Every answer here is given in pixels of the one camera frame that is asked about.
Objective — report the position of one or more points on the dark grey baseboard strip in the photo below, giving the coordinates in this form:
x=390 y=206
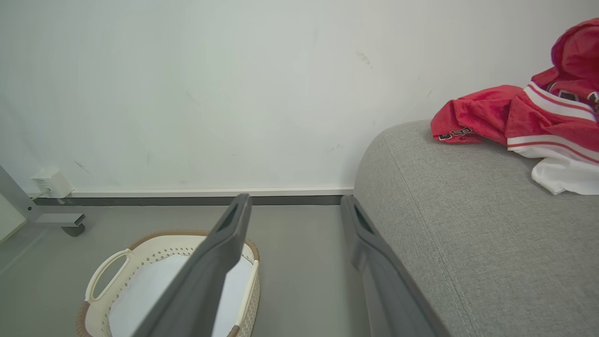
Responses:
x=187 y=200

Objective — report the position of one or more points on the grey metal frame leg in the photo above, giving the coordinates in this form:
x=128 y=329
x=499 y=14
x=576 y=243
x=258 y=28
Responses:
x=32 y=213

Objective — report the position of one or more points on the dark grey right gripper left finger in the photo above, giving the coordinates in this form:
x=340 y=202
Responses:
x=201 y=281

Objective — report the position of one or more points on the white perforated laundry basket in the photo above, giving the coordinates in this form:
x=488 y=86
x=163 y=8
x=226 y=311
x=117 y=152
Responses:
x=140 y=281

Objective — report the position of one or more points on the grey fabric sofa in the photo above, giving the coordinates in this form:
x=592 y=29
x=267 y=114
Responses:
x=482 y=234

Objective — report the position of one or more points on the red and white jersey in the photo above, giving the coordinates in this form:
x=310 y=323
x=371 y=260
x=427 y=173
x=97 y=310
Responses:
x=543 y=117

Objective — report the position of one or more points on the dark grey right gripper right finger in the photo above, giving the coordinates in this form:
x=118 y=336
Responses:
x=388 y=285

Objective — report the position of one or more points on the white wall power adapter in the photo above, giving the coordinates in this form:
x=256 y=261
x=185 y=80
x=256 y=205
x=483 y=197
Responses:
x=52 y=182

